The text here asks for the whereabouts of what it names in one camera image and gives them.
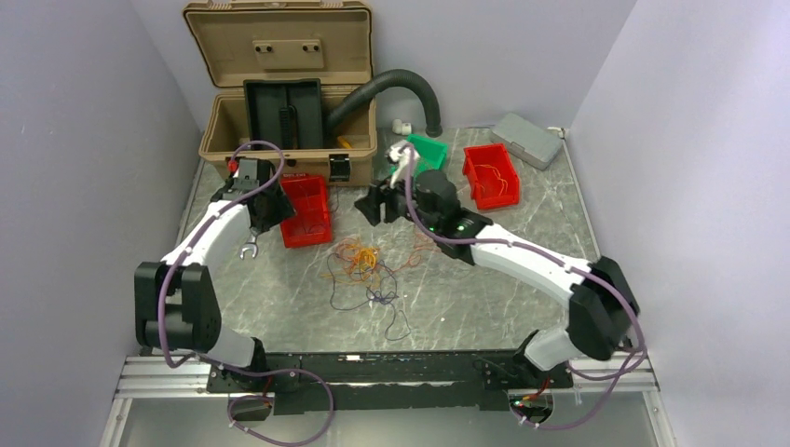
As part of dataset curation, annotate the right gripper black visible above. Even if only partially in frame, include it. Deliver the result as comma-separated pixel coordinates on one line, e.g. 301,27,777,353
354,164,441,234

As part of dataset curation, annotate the red orange wire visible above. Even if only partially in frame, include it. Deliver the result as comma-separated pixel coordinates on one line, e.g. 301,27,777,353
388,231,440,276

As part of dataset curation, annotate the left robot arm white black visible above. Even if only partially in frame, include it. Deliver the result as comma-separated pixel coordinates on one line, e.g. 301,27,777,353
134,157,294,391

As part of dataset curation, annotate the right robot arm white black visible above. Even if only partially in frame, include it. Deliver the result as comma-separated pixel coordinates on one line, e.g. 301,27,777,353
354,170,645,386

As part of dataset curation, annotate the silver wrench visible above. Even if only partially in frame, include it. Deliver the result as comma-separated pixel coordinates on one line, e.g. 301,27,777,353
238,231,259,260

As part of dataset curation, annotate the red plastic bin left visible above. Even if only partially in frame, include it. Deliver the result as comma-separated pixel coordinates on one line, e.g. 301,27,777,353
279,175,333,249

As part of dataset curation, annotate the red plastic bin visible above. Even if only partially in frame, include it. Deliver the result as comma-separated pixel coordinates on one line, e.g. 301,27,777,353
279,175,333,249
462,143,521,210

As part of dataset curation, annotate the green plastic bin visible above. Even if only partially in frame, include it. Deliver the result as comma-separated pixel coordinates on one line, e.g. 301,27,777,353
407,134,448,176

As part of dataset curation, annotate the white pipe fitting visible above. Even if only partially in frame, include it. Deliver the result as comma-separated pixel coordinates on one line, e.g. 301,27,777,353
391,119,413,136

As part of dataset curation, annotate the black toolbox tray insert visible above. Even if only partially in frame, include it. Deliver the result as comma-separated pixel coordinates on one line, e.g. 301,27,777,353
243,78,324,150

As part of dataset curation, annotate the red plastic bin right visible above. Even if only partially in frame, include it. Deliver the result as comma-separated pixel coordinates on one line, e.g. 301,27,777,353
462,143,521,210

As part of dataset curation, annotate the grey plastic case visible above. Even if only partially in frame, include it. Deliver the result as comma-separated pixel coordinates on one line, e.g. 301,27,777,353
490,113,563,170

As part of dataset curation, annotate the tan plastic toolbox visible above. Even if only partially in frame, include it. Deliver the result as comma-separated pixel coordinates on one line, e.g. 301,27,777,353
183,1,377,186

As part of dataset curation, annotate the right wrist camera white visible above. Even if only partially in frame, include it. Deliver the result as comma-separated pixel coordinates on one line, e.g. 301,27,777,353
386,140,420,189

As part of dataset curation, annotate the black corrugated hose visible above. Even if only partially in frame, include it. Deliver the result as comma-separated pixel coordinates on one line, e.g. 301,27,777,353
325,69,444,139

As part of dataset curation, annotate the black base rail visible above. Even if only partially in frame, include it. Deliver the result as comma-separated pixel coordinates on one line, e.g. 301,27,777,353
206,349,574,415

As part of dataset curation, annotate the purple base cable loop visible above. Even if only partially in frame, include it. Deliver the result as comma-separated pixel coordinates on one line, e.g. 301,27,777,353
226,370,335,447

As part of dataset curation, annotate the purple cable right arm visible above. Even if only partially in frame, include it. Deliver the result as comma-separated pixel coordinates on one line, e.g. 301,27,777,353
401,142,649,433

